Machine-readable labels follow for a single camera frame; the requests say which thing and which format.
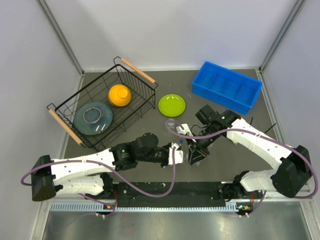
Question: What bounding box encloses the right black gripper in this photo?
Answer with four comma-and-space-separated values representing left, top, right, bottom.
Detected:
185, 125, 221, 165

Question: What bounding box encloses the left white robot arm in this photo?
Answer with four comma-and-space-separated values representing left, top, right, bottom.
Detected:
30, 133, 182, 202

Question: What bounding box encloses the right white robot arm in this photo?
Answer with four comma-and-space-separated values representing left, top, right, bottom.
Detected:
187, 105, 312, 198

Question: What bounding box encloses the clear test tube rack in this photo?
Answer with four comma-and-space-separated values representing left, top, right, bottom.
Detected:
186, 149, 209, 166

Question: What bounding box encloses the clear glass bottle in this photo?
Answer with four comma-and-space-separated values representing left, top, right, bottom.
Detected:
166, 118, 176, 131

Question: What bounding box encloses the green plastic plate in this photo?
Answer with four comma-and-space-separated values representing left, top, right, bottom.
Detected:
158, 94, 186, 118

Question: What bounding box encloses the orange ribbed bowl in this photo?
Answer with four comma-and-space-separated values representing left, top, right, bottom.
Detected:
108, 84, 132, 107

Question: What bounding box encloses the blue plastic bin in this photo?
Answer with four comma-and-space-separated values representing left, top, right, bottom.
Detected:
192, 61, 263, 115

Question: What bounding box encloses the blue ceramic plate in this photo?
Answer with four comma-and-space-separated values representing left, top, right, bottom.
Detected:
73, 101, 113, 136

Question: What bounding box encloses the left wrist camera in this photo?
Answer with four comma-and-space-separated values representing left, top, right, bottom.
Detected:
168, 142, 184, 166

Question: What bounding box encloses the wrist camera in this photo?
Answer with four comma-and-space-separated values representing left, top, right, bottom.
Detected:
176, 123, 193, 137
168, 142, 184, 166

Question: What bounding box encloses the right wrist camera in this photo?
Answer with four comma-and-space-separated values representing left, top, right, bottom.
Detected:
176, 123, 193, 137

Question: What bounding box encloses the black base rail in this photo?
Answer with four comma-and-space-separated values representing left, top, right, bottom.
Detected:
51, 182, 242, 213

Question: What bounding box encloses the black wire basket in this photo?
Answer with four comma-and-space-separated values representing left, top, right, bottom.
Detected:
47, 56, 158, 151

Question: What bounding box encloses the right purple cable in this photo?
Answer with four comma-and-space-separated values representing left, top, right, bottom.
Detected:
166, 119, 316, 200

